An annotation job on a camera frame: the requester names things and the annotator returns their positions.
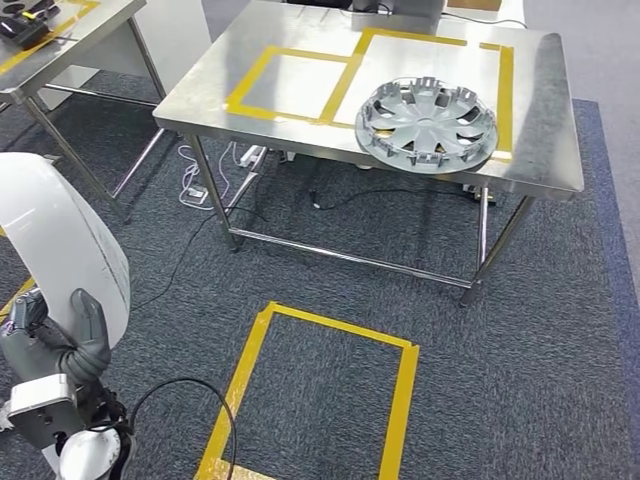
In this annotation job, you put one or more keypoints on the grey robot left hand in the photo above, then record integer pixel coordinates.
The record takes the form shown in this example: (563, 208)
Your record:
(92, 338)

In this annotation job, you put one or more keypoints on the white curved car body part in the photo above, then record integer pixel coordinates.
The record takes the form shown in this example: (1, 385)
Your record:
(55, 232)

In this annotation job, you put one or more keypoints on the yellow tape on workbench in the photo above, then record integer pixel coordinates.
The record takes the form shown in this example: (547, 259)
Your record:
(346, 79)

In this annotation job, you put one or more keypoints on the stainless steel workbench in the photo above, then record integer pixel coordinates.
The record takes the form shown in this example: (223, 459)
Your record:
(540, 119)

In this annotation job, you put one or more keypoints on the yellow floor tape strip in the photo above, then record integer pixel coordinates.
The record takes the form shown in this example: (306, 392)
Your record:
(20, 295)

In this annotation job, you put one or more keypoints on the white power strip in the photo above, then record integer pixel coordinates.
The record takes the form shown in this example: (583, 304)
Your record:
(252, 156)

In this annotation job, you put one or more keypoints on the stainless steel table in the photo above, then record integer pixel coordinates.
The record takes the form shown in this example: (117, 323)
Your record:
(95, 26)

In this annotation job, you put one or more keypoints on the black device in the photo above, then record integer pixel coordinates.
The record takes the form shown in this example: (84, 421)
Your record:
(25, 33)

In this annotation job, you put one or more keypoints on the yellow tape on table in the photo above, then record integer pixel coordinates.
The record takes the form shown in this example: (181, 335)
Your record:
(75, 20)

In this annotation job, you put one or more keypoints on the silver wheel hubcap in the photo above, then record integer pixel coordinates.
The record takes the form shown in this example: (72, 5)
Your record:
(425, 126)

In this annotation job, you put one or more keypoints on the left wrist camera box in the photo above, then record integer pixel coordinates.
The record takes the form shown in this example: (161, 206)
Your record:
(45, 411)

